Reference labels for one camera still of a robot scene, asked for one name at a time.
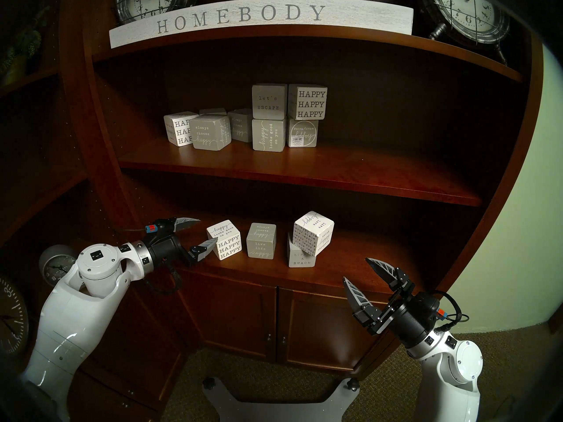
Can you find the ship wheel metal clock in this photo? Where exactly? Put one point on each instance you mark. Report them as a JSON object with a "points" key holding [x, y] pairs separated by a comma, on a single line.
{"points": [[466, 8]]}

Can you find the plain white cube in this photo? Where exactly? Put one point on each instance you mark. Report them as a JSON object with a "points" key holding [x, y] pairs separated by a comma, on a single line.
{"points": [[212, 112]]}

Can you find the black base knob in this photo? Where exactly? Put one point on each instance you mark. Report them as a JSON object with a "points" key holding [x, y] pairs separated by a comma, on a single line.
{"points": [[352, 383], [210, 383]]}

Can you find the small grey alarm clock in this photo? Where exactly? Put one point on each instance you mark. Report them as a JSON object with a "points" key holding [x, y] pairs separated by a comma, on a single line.
{"points": [[53, 267]]}

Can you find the large dark round clock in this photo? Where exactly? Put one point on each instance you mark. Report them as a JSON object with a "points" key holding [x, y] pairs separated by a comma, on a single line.
{"points": [[11, 315]]}

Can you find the white HOMEBODY wooden sign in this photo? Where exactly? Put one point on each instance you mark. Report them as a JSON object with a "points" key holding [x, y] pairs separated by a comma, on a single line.
{"points": [[242, 14]]}

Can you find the white HAPPY lettered cube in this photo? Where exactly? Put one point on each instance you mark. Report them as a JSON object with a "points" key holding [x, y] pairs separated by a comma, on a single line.
{"points": [[310, 102], [176, 131], [226, 245]]}

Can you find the brown wooden bookshelf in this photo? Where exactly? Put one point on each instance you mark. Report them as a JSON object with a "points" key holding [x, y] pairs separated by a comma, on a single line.
{"points": [[330, 166]]}

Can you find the grey always choose happy cube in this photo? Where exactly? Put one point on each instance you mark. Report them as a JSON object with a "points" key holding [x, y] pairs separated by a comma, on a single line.
{"points": [[261, 243], [206, 133]]}

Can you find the brown wooden side shelf unit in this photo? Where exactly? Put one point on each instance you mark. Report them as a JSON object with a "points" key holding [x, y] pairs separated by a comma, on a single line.
{"points": [[145, 372]]}

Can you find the grey let's escape cube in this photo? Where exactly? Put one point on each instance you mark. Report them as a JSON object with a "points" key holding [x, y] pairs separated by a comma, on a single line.
{"points": [[269, 101]]}

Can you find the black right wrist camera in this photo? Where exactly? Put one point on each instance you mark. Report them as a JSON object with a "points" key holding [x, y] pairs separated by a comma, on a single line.
{"points": [[433, 303]]}

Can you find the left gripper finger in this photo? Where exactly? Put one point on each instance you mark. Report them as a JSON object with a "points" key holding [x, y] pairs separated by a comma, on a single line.
{"points": [[187, 222], [206, 247]]}

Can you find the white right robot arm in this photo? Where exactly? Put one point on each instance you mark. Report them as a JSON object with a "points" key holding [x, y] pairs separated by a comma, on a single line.
{"points": [[453, 372]]}

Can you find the white happy place print cube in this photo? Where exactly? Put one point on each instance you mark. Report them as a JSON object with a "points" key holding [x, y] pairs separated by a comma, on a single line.
{"points": [[314, 232]]}

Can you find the white cube with barcode sticker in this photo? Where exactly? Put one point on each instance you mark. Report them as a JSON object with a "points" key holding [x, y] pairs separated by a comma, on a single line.
{"points": [[303, 133]]}

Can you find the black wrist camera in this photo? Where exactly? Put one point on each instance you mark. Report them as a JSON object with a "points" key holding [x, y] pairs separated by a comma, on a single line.
{"points": [[166, 227], [433, 303]]}

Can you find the green artificial plant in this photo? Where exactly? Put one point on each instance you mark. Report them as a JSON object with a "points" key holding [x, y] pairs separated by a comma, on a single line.
{"points": [[24, 43]]}

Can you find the grey happy looks good cube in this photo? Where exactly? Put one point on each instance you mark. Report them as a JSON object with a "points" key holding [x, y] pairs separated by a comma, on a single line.
{"points": [[269, 135]]}

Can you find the wooden cabinet door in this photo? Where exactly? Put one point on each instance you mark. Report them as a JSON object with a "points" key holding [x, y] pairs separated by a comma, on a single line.
{"points": [[237, 315], [316, 333]]}

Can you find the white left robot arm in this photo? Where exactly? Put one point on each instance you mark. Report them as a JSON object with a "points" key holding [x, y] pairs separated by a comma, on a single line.
{"points": [[88, 293]]}

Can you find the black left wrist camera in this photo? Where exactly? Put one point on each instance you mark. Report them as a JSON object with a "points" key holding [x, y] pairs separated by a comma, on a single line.
{"points": [[166, 227]]}

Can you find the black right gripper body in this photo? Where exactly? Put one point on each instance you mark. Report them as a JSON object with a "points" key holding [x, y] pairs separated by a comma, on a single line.
{"points": [[409, 318]]}

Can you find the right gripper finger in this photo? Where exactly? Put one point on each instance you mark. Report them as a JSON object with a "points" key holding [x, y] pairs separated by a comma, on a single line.
{"points": [[387, 271], [356, 296]]}

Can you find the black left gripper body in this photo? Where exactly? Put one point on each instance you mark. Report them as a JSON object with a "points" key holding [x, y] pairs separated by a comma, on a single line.
{"points": [[165, 252]]}

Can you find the grey small lettered cube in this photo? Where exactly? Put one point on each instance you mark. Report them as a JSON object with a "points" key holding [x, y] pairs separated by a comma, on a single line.
{"points": [[239, 124]]}

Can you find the grey life's a beach cube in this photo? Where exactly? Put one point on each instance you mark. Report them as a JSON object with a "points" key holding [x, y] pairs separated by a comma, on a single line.
{"points": [[301, 260]]}

